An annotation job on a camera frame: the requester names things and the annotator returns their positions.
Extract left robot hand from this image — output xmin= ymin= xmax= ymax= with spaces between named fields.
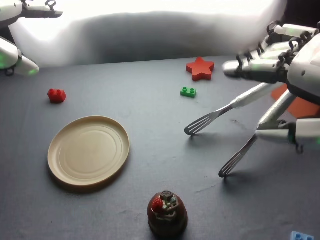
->
xmin=0 ymin=0 xmax=64 ymax=77

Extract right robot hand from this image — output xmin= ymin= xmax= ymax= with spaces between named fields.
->
xmin=222 ymin=21 xmax=320 ymax=154

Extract metal tongs with handles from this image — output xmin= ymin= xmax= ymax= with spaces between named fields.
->
xmin=184 ymin=82 xmax=298 ymax=179

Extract chocolate cupcake with strawberry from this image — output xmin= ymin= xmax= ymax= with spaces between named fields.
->
xmin=147 ymin=190 xmax=189 ymax=237

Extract orange foam block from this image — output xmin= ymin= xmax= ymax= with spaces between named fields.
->
xmin=271 ymin=83 xmax=320 ymax=120

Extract red toy brick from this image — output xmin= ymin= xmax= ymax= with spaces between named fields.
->
xmin=47 ymin=88 xmax=67 ymax=104

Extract red star block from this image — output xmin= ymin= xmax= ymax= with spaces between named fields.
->
xmin=185 ymin=56 xmax=215 ymax=82

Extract green toy brick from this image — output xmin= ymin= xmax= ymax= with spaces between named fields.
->
xmin=180 ymin=86 xmax=197 ymax=99

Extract beige round plate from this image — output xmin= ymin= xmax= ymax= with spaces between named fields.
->
xmin=47 ymin=115 xmax=131 ymax=192

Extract white backdrop sheet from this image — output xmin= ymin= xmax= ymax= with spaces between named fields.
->
xmin=8 ymin=0 xmax=286 ymax=68

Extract grey table cloth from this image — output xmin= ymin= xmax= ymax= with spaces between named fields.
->
xmin=0 ymin=53 xmax=320 ymax=240

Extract light blue toy brick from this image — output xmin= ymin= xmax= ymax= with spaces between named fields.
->
xmin=290 ymin=231 xmax=315 ymax=240

